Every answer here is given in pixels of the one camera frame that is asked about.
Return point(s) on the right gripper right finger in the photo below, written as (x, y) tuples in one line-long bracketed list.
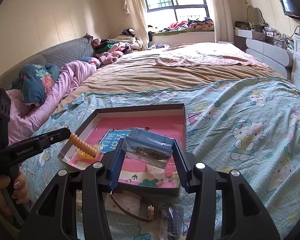
[(243, 214)]

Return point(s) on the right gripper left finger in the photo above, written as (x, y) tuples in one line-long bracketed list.
[(53, 216)]

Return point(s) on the dark beaded item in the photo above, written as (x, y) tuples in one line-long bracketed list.
[(171, 226)]

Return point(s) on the brown strap gold watch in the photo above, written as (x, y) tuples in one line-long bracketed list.
[(131, 204)]

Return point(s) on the blue transparent jewelry box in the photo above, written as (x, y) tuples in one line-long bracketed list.
[(148, 147)]

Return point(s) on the yellow hair clips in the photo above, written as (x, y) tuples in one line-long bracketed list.
[(84, 155)]

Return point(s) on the person's left hand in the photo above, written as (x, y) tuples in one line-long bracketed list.
[(20, 193)]

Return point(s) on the pink quilt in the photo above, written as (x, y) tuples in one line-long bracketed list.
[(26, 119)]

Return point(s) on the dark floral pillow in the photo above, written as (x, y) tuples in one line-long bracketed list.
[(35, 82)]

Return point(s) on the Hello Kitty blue bedsheet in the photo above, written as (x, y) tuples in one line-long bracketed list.
[(250, 125)]

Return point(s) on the pink and blue book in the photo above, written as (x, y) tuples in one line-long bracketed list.
[(145, 165)]

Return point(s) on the dark cardboard box tray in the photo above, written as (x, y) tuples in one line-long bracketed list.
[(138, 111)]

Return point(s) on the grey quilted headboard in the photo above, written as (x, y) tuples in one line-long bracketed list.
[(59, 55)]

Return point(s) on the pile of clothes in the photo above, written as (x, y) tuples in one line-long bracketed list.
[(109, 51)]

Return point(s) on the tan bed blanket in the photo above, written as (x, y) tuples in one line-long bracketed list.
[(138, 72)]

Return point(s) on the white rounded dresser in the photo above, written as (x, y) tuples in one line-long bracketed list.
[(254, 43)]

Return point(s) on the pink patterned cloth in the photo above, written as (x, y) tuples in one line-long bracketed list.
[(207, 53)]

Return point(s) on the window seat clothes pile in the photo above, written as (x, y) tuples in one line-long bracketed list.
[(205, 24)]

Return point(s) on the cream curtain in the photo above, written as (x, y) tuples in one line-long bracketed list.
[(137, 10)]

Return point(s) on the black flat screen television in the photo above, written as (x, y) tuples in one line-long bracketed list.
[(290, 9)]

